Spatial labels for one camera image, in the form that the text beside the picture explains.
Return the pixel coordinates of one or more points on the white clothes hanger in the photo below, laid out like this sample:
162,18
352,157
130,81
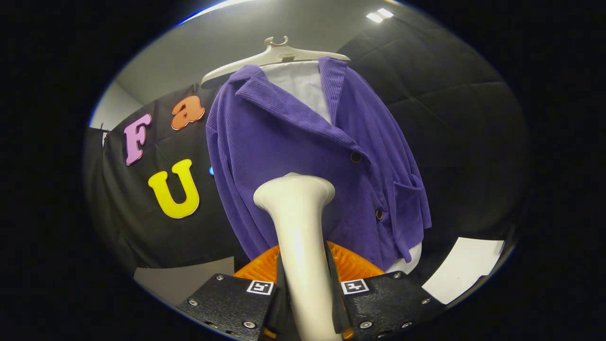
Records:
270,58

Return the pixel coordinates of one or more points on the white flat board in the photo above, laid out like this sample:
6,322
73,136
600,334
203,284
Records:
464,270

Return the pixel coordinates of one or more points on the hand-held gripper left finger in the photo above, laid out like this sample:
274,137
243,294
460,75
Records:
227,303

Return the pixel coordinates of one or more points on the white garment steamer head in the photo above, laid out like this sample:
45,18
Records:
298,227

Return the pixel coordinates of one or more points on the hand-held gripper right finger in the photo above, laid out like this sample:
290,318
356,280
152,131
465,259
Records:
388,300

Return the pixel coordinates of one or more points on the white inner shirt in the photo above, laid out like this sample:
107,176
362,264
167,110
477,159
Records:
303,85

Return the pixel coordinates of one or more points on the gray cabinet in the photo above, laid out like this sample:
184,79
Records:
184,279

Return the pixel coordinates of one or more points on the twin strip ceiling light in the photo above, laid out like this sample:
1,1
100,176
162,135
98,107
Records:
378,14

